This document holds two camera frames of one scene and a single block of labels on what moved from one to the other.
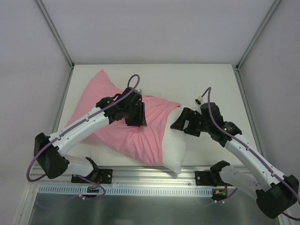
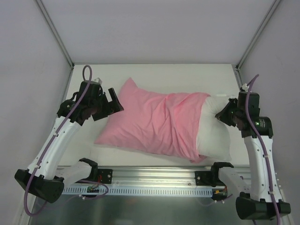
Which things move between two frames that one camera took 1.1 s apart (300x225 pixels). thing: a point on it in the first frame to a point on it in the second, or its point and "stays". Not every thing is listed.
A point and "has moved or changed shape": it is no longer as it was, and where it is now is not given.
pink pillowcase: [143, 143] has moved or changed shape
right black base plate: [205, 178] stays
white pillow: [174, 145] to [213, 139]
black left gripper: [137, 115] to [106, 108]
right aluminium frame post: [260, 29] stays
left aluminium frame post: [56, 33] stays
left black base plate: [103, 176] stays
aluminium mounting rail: [131, 176] stays
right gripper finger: [179, 124] to [225, 114]
